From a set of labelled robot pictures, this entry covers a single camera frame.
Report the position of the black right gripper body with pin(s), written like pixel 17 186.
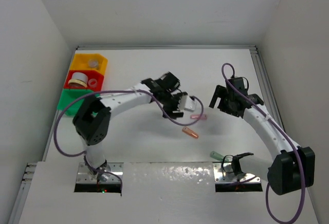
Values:
pixel 225 105

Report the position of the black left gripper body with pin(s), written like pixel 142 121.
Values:
pixel 170 101

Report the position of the orange correction tape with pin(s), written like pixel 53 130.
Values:
pixel 190 132

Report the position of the pink correction tape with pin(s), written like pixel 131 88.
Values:
pixel 199 117

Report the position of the green correction tape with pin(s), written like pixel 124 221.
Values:
pixel 216 156

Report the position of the clear paperclip jar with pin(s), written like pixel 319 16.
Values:
pixel 93 63

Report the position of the wide white tape roll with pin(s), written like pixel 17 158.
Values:
pixel 79 76

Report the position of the small clear tape roll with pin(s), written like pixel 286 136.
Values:
pixel 93 83

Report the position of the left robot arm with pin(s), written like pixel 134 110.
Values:
pixel 93 117

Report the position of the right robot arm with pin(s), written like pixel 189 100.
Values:
pixel 291 162

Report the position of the red plastic bin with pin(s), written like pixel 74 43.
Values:
pixel 91 75

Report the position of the yellow plastic bin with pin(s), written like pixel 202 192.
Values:
pixel 80 62

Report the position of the green plastic bin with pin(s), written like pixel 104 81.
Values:
pixel 68 96

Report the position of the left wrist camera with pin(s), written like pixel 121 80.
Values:
pixel 186 103

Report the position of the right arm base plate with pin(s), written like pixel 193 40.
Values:
pixel 223 174

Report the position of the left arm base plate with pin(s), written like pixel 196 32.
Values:
pixel 84 175

